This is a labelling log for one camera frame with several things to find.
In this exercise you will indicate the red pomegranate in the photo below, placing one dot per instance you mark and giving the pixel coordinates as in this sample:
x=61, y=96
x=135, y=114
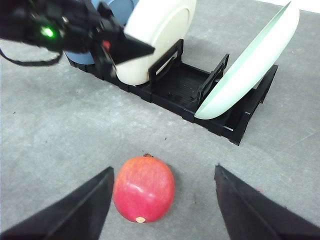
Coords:
x=143, y=188

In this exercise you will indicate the white cream plate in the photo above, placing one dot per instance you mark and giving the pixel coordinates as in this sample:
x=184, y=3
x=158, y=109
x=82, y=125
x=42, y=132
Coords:
x=159, y=24

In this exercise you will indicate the black cable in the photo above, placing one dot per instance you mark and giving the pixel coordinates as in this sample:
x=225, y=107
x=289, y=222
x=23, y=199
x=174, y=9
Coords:
x=33, y=63

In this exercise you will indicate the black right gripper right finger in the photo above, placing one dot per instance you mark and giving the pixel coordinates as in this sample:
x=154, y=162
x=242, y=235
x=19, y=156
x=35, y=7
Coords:
x=250, y=215

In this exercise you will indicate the mint green plate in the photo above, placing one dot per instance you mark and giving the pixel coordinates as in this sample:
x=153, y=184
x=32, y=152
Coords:
x=245, y=78

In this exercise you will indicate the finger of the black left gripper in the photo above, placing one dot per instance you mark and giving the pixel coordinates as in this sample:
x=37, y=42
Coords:
x=124, y=48

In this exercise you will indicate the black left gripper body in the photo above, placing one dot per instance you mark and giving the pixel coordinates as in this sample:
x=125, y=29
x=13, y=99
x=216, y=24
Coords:
x=83, y=26

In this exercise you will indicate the black dish rack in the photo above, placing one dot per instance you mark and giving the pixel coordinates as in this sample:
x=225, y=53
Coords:
x=182, y=88

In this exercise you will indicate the blue plate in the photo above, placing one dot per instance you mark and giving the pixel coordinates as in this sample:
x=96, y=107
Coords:
x=122, y=10

